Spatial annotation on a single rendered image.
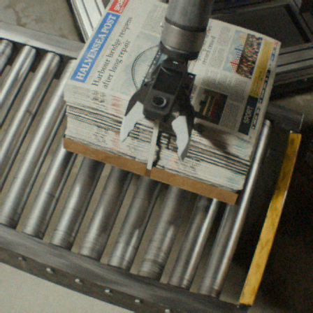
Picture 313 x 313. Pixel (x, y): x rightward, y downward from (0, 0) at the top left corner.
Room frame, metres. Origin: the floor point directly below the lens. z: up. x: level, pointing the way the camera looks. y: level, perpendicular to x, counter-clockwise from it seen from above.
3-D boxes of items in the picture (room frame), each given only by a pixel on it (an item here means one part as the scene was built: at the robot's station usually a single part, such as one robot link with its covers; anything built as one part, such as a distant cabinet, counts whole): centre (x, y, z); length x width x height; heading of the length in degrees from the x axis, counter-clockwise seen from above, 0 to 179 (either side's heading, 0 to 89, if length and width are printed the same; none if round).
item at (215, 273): (0.69, -0.19, 0.77); 0.47 x 0.05 x 0.05; 169
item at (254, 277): (0.66, -0.27, 0.81); 0.43 x 0.03 x 0.02; 169
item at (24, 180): (0.77, 0.25, 0.77); 0.47 x 0.05 x 0.05; 169
